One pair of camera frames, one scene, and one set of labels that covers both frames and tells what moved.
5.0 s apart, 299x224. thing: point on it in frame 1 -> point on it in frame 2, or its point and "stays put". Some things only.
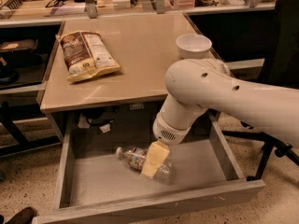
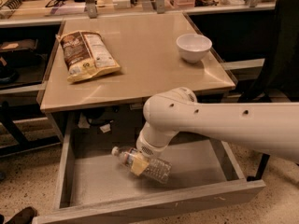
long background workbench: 29,4 stays put
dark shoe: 22,217 stays put
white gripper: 165,133 -> 149,147
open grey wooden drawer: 93,183 stays put
